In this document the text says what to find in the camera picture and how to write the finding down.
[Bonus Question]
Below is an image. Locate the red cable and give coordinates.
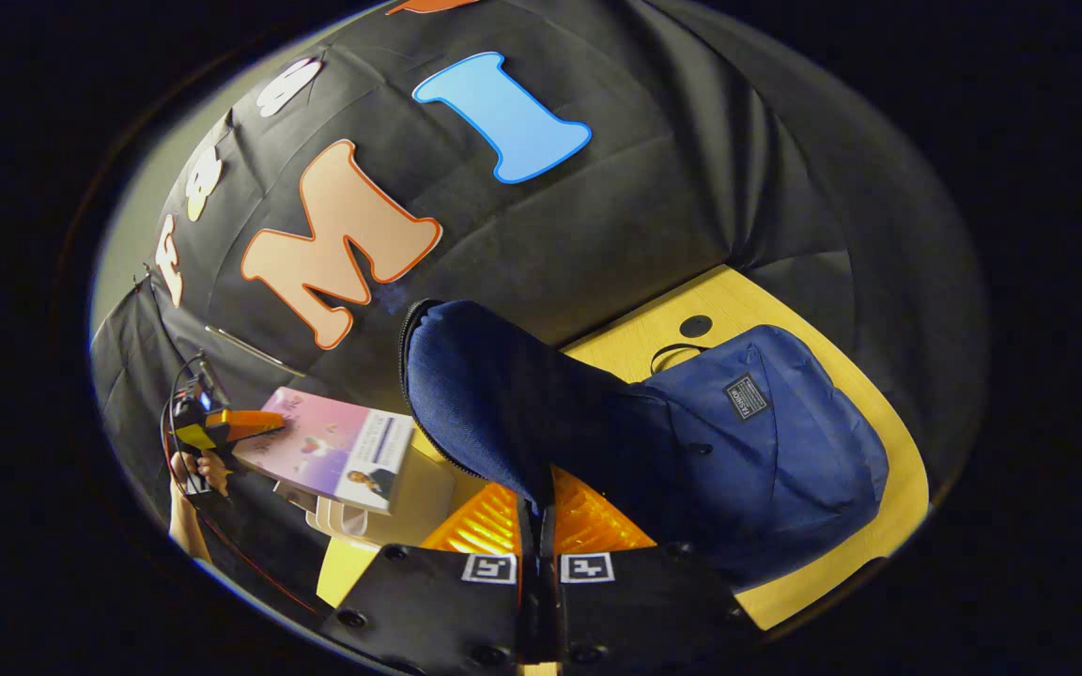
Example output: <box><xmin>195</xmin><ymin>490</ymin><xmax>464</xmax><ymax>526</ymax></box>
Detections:
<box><xmin>192</xmin><ymin>502</ymin><xmax>328</xmax><ymax>618</ymax></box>

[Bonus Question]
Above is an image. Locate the pink cover book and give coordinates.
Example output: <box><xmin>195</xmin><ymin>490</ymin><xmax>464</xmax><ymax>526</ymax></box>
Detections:
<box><xmin>233</xmin><ymin>386</ymin><xmax>416</xmax><ymax>516</ymax></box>

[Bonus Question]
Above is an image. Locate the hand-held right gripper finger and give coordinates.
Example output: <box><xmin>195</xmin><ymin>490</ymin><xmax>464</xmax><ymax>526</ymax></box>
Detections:
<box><xmin>541</xmin><ymin>465</ymin><xmax>758</xmax><ymax>676</ymax></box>
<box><xmin>320</xmin><ymin>481</ymin><xmax>542</xmax><ymax>676</ymax></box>

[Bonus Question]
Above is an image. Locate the black cable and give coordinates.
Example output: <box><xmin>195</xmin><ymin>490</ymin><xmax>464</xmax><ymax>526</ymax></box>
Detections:
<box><xmin>159</xmin><ymin>350</ymin><xmax>215</xmax><ymax>494</ymax></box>

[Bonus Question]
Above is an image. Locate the black backdrop cloth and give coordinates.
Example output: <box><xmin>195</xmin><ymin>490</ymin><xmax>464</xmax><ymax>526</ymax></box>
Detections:
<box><xmin>90</xmin><ymin>0</ymin><xmax>988</xmax><ymax>621</ymax></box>

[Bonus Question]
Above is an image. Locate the blue schoolbag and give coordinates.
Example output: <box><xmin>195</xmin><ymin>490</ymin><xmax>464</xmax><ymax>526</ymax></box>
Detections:
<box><xmin>398</xmin><ymin>299</ymin><xmax>889</xmax><ymax>592</ymax></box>

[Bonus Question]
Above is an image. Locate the white plastic bookshelf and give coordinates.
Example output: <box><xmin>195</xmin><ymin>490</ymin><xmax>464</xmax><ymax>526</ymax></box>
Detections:
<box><xmin>301</xmin><ymin>446</ymin><xmax>457</xmax><ymax>547</ymax></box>

